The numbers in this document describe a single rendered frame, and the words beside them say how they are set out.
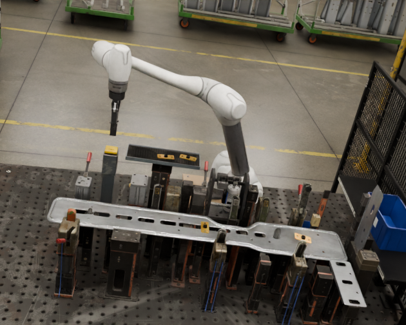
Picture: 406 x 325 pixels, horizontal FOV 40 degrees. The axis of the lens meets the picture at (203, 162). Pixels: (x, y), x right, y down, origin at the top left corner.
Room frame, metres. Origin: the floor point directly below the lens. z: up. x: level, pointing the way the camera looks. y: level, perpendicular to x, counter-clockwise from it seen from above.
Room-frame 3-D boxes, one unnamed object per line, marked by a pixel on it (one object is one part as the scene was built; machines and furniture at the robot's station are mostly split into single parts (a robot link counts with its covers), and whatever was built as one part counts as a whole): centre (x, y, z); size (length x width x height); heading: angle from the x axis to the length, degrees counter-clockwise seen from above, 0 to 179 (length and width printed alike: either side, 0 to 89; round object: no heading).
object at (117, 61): (2.39, 0.47, 1.61); 0.13 x 0.11 x 0.16; 39
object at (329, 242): (2.09, -0.05, 1.00); 1.38 x 0.22 x 0.02; 96
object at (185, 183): (2.31, 0.05, 0.90); 0.05 x 0.05 x 0.40; 6
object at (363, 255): (2.05, -0.82, 0.88); 0.08 x 0.08 x 0.36; 6
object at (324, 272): (1.97, -0.62, 0.84); 0.11 x 0.10 x 0.28; 6
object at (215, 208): (2.32, -0.14, 0.94); 0.18 x 0.13 x 0.49; 96
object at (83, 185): (2.20, 0.54, 0.88); 0.11 x 0.10 x 0.36; 6
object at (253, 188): (2.34, -0.27, 0.91); 0.07 x 0.05 x 0.42; 6
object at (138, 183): (2.23, 0.28, 0.90); 0.13 x 0.10 x 0.41; 6
